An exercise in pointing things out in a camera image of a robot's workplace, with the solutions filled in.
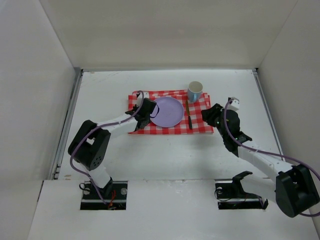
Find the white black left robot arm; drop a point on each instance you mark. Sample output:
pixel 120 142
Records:
pixel 88 148

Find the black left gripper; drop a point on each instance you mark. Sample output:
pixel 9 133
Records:
pixel 149 108

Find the purple plastic plate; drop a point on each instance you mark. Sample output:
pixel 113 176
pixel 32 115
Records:
pixel 168 112

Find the light blue mug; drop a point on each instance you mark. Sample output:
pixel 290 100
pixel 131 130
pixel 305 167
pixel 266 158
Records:
pixel 194 91

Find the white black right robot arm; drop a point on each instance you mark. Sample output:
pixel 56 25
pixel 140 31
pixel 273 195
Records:
pixel 290 186

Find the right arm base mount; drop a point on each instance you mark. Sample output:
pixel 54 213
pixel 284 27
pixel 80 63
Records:
pixel 231 196

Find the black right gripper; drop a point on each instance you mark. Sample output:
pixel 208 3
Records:
pixel 213 115

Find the gold knife green handle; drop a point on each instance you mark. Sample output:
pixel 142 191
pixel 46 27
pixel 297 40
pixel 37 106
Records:
pixel 188 115

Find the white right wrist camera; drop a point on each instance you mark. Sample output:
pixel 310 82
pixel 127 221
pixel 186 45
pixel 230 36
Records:
pixel 233 104

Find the red white checkered cloth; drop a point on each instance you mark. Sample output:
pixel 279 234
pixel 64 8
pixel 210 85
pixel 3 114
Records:
pixel 195 108

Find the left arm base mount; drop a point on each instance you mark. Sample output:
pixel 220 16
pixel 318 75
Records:
pixel 114 196

